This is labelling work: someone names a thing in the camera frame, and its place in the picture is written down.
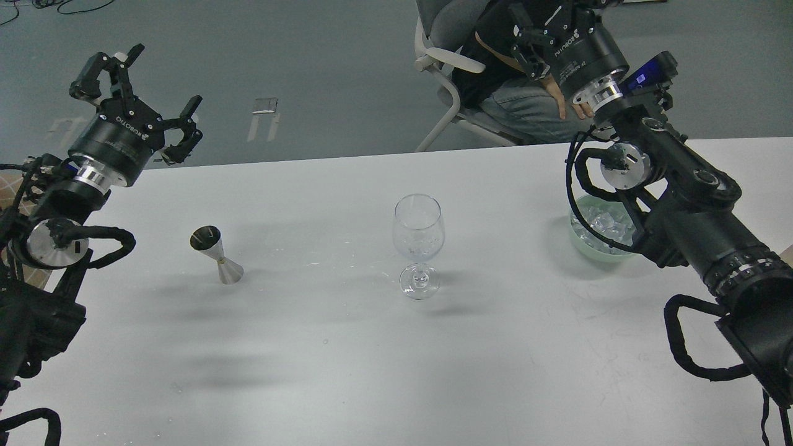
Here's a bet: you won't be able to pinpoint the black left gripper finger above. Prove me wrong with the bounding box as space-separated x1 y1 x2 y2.
147 94 203 165
69 43 145 115

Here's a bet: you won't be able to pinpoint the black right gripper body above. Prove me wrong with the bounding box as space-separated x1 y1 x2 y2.
545 24 629 103

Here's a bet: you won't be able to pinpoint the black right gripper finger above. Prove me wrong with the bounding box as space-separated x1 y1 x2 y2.
508 2 552 80
539 1 611 47

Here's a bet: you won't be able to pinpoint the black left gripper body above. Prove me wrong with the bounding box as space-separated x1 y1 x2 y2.
68 98 164 187

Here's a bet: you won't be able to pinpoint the steel double jigger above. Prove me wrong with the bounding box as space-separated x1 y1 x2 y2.
190 225 244 285

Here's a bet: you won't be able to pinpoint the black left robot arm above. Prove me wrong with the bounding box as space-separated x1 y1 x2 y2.
1 43 202 401

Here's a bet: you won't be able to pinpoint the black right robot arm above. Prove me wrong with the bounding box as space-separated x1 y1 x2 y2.
508 1 792 444

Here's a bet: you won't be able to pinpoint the green bowl of ice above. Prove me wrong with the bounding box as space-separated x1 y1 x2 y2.
567 195 636 263

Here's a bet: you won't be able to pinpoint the clear wine glass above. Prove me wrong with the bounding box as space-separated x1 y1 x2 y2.
392 194 445 301

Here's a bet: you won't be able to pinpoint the seated person in black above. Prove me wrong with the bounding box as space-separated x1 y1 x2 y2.
451 1 595 145

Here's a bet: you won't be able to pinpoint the grey white office chair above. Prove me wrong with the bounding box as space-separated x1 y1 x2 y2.
414 1 537 152

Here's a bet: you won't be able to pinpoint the silver floor plate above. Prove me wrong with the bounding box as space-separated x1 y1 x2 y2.
252 98 278 115

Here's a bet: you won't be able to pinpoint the black floor cables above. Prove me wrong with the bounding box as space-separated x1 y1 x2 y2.
0 0 116 27

